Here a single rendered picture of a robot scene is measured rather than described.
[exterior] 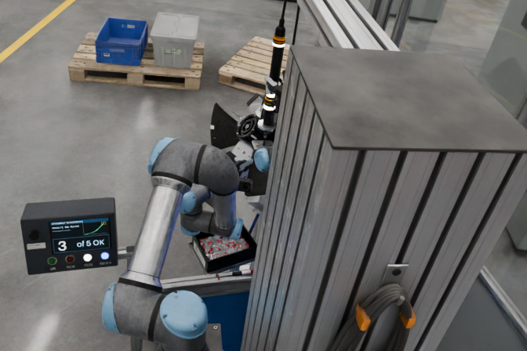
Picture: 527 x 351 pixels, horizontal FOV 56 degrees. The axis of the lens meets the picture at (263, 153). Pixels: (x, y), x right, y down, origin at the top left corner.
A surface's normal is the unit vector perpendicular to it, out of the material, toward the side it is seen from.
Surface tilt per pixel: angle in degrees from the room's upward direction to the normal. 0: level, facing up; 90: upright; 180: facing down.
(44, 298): 0
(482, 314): 90
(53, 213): 15
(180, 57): 95
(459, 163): 90
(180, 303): 8
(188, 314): 8
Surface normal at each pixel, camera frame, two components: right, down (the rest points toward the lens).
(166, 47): 0.04, 0.66
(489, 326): -0.96, 0.05
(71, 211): 0.05, -0.93
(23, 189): 0.12, -0.80
